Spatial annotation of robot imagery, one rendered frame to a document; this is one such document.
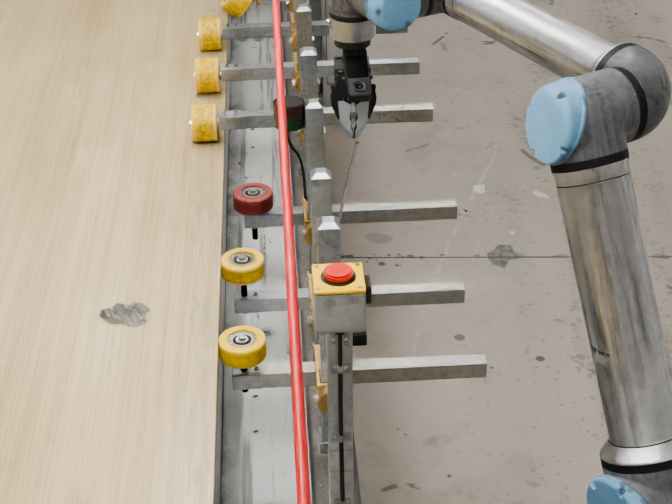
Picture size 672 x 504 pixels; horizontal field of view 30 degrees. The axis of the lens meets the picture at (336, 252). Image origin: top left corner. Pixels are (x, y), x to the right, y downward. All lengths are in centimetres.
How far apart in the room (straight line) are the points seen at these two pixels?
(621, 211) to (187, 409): 73
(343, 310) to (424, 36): 400
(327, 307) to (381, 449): 162
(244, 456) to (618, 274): 81
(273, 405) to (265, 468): 18
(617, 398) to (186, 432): 65
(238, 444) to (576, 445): 122
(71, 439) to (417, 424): 154
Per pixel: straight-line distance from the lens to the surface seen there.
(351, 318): 168
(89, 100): 299
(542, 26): 212
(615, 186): 186
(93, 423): 198
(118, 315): 220
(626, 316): 189
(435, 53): 545
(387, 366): 215
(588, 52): 203
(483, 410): 340
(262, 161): 325
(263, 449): 233
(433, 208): 256
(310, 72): 263
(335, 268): 168
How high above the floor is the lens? 215
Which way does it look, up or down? 32 degrees down
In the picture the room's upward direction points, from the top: 1 degrees counter-clockwise
